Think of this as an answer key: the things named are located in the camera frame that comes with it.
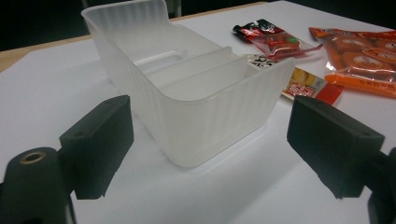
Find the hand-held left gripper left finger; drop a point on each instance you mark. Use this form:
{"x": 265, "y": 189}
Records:
{"x": 96, "y": 146}

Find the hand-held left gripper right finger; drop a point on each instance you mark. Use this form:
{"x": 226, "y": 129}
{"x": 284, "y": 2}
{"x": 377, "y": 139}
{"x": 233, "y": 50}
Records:
{"x": 333, "y": 146}

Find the orange sausage packet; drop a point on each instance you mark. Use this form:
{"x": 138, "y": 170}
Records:
{"x": 358, "y": 62}

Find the translucent plastic divided container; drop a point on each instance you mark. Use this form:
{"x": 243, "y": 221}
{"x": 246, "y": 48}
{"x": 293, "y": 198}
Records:
{"x": 202, "y": 124}

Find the red and black snack packet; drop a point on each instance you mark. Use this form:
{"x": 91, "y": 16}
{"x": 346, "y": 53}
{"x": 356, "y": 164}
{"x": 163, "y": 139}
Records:
{"x": 274, "y": 39}

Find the white spouted sauce pouch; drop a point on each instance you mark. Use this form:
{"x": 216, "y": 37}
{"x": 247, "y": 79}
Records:
{"x": 306, "y": 85}

